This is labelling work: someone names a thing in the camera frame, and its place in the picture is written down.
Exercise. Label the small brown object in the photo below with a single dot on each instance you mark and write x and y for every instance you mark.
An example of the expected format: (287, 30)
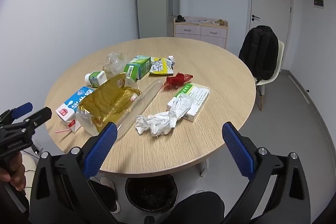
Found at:
(221, 22)

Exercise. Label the pink white cabinet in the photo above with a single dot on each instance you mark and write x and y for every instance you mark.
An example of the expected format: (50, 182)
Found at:
(199, 32)

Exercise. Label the person's left leg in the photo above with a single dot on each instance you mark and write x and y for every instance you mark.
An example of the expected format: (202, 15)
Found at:
(103, 199)

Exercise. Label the yellow snack packet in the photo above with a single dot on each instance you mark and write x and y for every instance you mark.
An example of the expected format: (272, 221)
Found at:
(160, 66)

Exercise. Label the black trash bin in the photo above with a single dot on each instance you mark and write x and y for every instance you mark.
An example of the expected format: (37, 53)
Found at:
(151, 193)

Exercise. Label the white shoe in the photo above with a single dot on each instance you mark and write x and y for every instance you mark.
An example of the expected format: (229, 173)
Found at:
(107, 182)

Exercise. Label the blue white milk carton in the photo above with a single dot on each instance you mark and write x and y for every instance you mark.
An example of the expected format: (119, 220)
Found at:
(69, 107)

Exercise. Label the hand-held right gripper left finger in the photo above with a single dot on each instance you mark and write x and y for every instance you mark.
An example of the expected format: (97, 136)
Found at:
(101, 153)

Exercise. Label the long clear plastic wrapper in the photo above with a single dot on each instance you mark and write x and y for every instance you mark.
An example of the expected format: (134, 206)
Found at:
(147, 98)

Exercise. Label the pink straw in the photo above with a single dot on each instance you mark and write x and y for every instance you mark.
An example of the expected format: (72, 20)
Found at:
(63, 130)

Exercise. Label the green carton box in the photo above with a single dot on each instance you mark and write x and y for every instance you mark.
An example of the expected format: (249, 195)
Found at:
(136, 69)

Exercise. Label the gold foil bag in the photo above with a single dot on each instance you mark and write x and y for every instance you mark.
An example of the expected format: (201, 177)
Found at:
(105, 100)

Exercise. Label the silver wrapper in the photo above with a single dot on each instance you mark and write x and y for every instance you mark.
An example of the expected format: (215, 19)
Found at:
(171, 60)

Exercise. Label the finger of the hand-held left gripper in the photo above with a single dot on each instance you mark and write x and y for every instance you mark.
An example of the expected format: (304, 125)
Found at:
(39, 115)
(23, 109)

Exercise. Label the clear plastic bag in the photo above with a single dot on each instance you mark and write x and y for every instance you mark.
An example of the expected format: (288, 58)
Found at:
(113, 62)

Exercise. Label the white paper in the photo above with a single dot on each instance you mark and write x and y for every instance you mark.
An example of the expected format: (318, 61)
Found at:
(206, 21)
(160, 123)

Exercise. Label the white green medicine box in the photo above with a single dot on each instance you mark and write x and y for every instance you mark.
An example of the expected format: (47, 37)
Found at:
(197, 100)

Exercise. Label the dark wall panel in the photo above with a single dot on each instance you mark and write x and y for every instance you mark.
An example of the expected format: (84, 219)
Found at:
(319, 3)

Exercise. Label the white chair wooden legs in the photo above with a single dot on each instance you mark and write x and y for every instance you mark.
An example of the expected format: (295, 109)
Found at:
(278, 66)

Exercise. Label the white bottle green label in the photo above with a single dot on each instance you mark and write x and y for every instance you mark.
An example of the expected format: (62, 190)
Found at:
(95, 79)

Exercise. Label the person's left hand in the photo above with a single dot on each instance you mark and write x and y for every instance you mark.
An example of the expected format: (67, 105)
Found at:
(14, 170)

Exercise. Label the small black object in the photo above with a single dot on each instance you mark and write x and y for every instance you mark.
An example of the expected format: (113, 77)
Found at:
(180, 18)

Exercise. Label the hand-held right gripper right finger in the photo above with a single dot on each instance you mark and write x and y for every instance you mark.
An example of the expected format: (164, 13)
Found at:
(237, 150)

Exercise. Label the red mesh net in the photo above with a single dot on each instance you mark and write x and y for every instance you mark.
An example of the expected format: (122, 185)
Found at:
(176, 80)

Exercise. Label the beige bag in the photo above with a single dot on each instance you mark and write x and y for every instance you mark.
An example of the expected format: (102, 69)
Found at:
(29, 163)

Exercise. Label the round wooden table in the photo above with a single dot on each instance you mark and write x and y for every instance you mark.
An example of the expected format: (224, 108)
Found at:
(210, 61)

